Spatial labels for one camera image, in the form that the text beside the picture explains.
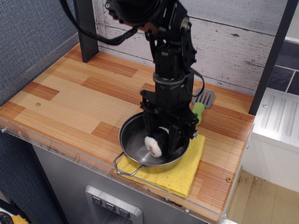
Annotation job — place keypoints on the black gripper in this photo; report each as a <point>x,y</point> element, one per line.
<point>168,106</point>

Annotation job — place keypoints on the plush sushi roll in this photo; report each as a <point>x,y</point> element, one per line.
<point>157,142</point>

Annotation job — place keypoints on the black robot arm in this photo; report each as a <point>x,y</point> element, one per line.
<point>168,29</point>

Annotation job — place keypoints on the stainless steel pot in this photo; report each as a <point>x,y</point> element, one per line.
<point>131,138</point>

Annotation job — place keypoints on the grey and green spatula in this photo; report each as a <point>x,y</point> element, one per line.
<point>201,102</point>

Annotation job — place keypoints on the yellow cloth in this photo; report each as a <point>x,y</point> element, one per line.
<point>177,180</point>

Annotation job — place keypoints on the silver dispenser panel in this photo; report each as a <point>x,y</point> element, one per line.
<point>108,209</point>

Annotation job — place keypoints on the white drainboard unit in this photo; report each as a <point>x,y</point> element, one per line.
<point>272,151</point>

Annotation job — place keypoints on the yellow object bottom left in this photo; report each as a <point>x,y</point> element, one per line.
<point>6,218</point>

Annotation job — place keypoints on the black right post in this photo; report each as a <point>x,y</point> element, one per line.
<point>273,55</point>

